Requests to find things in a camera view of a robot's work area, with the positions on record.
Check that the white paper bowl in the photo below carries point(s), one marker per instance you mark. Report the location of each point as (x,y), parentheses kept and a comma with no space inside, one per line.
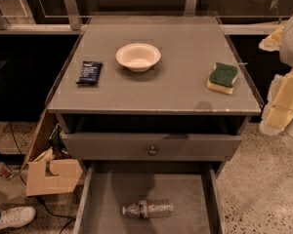
(138,57)

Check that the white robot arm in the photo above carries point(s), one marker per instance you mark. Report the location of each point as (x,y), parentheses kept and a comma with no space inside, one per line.
(286,44)

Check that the clear plastic water bottle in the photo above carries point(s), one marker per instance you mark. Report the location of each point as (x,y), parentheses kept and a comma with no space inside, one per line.
(146,208)

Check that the green and yellow sponge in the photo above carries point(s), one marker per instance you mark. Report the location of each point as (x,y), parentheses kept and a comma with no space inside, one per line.
(222,78)

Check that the round metal drawer knob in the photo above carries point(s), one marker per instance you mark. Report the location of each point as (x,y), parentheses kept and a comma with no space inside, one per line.
(152,151)

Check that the brown cardboard box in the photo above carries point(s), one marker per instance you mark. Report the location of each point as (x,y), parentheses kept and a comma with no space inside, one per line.
(49,177)

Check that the closed grey top drawer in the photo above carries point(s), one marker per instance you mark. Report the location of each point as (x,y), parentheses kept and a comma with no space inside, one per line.
(135,147)

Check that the dark blue snack packet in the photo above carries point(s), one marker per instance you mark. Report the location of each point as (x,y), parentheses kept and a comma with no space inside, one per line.
(90,73)

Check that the centre-left metal railing bracket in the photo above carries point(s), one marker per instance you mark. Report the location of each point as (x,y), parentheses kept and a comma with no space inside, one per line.
(74,19)

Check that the grey drawer cabinet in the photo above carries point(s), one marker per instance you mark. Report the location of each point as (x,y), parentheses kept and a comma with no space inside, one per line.
(169,98)

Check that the open grey middle drawer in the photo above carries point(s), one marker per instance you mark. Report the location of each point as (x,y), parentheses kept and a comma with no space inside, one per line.
(111,185)

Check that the green packet in box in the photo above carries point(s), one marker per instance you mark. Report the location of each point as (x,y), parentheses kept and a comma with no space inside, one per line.
(55,138)

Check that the white sneaker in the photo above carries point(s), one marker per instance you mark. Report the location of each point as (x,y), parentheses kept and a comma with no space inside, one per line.
(16,217)

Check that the small bottle on floor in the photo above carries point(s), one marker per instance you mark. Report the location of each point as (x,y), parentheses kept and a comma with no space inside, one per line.
(5,171)

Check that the centre-right metal railing bracket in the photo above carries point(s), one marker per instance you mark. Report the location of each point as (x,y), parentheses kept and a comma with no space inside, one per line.
(190,8)

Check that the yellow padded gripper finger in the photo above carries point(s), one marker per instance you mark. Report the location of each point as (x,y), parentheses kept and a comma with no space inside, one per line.
(272,42)
(277,115)

